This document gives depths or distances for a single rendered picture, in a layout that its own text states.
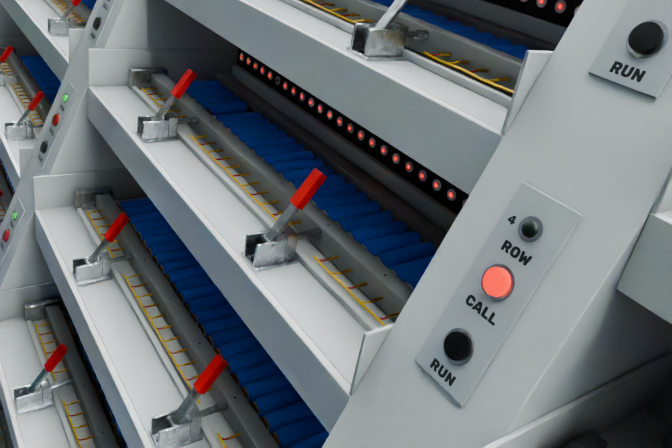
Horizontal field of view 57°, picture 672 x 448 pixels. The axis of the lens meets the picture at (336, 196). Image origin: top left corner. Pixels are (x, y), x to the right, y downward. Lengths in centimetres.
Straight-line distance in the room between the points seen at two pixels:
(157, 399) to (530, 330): 40
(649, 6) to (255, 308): 34
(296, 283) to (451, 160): 17
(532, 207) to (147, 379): 44
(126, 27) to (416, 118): 54
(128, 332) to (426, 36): 44
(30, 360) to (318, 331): 58
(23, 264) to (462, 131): 74
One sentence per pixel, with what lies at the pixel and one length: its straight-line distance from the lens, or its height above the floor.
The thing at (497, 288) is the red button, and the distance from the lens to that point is 35.
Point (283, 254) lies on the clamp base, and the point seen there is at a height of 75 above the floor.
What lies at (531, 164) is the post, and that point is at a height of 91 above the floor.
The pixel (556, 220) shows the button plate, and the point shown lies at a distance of 35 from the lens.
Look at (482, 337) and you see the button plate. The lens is 36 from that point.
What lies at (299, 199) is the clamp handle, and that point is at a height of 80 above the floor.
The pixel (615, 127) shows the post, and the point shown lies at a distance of 35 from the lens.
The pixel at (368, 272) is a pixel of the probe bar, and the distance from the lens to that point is 50.
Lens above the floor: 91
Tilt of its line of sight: 11 degrees down
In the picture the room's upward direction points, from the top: 28 degrees clockwise
